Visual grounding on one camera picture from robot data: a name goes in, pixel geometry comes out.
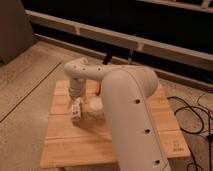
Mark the black table leg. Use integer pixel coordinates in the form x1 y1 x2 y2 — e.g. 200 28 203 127
102 50 112 65

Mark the grey cabinet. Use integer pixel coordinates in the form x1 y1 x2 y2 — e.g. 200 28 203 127
0 0 35 64

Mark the wooden board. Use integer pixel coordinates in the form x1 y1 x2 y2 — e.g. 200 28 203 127
40 80 190 168

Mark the orange red marker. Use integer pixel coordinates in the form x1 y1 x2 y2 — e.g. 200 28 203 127
95 83 101 96

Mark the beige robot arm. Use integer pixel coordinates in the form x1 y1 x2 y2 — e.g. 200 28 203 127
64 58 171 171

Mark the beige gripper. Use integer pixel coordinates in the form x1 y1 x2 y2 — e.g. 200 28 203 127
69 79 86 121

